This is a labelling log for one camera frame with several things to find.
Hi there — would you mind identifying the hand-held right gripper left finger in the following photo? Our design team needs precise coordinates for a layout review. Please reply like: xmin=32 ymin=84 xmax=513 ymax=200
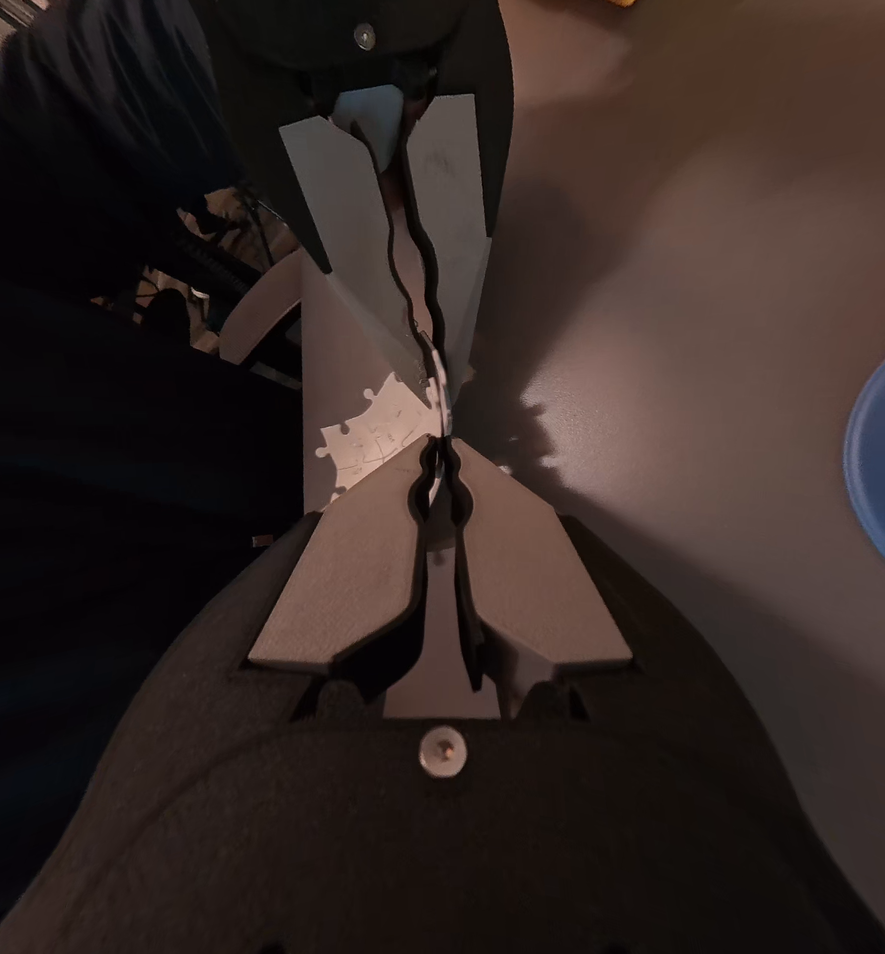
xmin=247 ymin=437 xmax=443 ymax=703

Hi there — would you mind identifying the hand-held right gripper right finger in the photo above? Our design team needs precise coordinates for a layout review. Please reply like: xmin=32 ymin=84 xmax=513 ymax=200
xmin=446 ymin=437 xmax=635 ymax=718

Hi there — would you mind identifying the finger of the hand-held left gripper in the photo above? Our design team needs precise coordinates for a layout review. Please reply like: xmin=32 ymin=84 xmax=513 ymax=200
xmin=401 ymin=93 xmax=492 ymax=389
xmin=278 ymin=84 xmax=424 ymax=390

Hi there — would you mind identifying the single white puzzle piece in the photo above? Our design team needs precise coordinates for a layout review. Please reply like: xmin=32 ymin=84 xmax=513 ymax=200
xmin=424 ymin=417 xmax=454 ymax=515

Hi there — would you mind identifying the assembled curved puzzle section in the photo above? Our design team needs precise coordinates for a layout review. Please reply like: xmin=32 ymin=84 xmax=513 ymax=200
xmin=316 ymin=371 xmax=458 ymax=494

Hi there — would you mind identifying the person's left forearm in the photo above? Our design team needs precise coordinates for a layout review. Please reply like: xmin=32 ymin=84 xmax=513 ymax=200
xmin=0 ymin=0 xmax=257 ymax=277

